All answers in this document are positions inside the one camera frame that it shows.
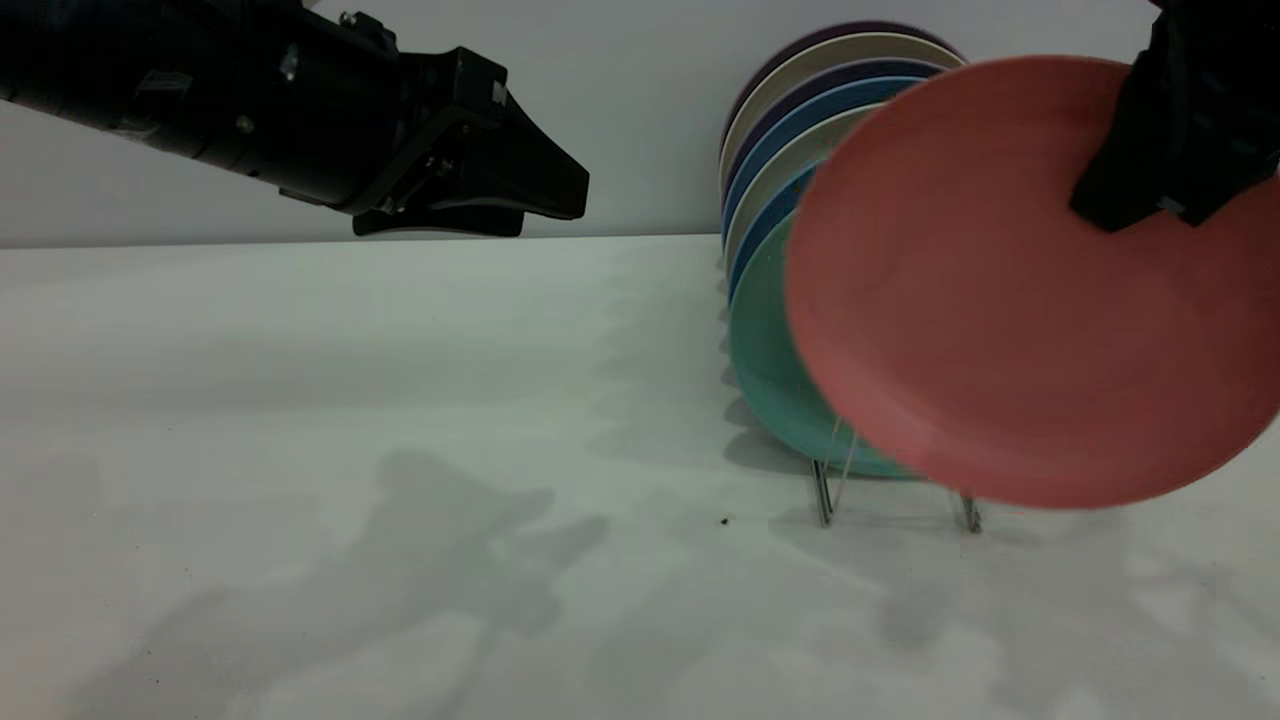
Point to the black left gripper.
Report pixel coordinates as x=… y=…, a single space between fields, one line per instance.
x=340 y=120

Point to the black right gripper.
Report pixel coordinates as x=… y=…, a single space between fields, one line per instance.
x=1220 y=25

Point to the pink round plate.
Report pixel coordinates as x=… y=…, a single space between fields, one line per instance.
x=1000 y=320

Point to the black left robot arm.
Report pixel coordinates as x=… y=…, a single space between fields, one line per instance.
x=110 y=60

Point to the blue round plate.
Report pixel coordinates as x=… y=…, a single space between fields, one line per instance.
x=800 y=115
x=765 y=230

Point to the beige round plate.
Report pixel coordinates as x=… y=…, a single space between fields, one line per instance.
x=830 y=52
x=780 y=170

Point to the green round plate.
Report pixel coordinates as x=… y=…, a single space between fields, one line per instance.
x=765 y=350

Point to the dark purple round plate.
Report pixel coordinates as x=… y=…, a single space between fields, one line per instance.
x=850 y=29

